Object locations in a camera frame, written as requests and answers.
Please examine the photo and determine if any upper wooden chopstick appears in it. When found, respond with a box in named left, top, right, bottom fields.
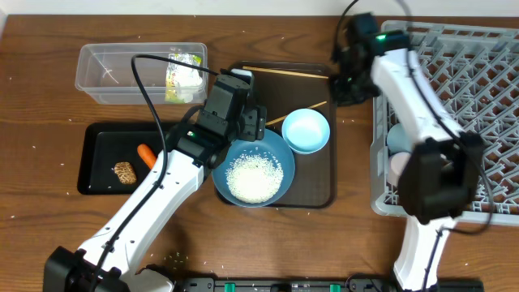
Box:
left=242, top=66, right=328, bottom=79

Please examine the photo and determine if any clear plastic bin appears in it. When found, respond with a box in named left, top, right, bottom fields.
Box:
left=75, top=42, right=208, bottom=105

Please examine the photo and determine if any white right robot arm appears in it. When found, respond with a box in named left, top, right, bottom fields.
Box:
left=329, top=13, right=495, bottom=291

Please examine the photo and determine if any light blue cup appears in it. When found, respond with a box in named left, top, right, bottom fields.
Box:
left=386, top=123, right=412, bottom=155

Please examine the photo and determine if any white napkin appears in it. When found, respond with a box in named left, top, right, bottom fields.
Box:
left=166, top=63, right=204, bottom=104

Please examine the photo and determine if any lower wooden chopstick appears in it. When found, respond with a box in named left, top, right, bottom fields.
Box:
left=265, top=101, right=328, bottom=127

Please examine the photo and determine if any orange carrot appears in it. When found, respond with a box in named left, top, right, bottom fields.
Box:
left=137, top=144, right=157, bottom=170

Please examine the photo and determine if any brown cookie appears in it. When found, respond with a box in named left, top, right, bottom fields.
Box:
left=114, top=161, right=137, bottom=185

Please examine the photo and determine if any yellow foil snack wrapper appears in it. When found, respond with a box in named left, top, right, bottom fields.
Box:
left=165, top=53, right=203, bottom=104

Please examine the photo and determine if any dark blue plate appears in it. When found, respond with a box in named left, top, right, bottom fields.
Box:
left=212, top=130, right=295, bottom=208

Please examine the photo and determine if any grey dishwasher rack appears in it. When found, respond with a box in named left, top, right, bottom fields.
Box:
left=370, top=20, right=518, bottom=226

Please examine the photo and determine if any wooden chopstick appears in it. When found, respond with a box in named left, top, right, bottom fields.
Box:
left=265, top=101, right=328, bottom=127
left=242, top=66, right=328, bottom=79

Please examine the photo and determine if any light blue small bowl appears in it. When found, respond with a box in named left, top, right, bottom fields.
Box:
left=281, top=109, right=331, bottom=155

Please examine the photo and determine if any black waste tray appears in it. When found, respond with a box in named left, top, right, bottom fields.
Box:
left=77, top=122, right=162, bottom=195

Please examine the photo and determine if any brown serving tray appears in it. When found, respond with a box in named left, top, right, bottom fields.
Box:
left=231, top=61, right=337, bottom=208

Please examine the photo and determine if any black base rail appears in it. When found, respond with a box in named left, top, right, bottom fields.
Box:
left=174, top=270, right=486, bottom=292

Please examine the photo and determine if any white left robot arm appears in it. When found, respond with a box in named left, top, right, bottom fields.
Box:
left=43, top=69, right=266, bottom=291

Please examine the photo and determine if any pink cup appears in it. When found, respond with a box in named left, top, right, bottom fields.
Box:
left=387, top=152, right=411, bottom=187

